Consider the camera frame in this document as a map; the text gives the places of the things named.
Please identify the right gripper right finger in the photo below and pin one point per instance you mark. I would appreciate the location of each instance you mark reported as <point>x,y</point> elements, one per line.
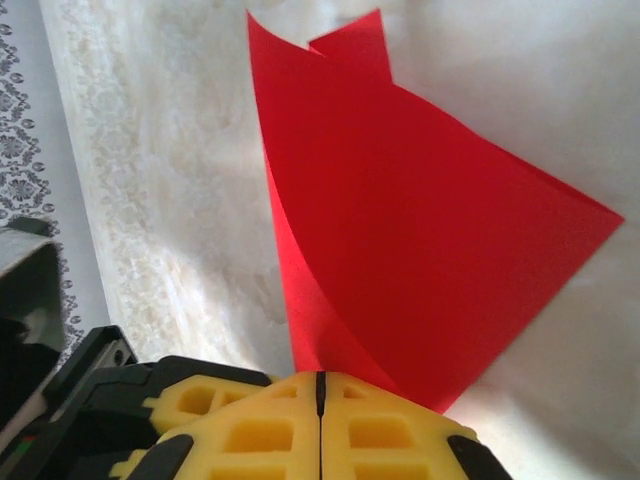
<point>380,440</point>

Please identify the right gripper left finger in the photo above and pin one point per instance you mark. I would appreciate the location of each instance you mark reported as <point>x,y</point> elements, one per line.
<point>260,440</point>

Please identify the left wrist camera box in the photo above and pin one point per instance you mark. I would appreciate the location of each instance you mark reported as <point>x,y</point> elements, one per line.
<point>25,260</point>

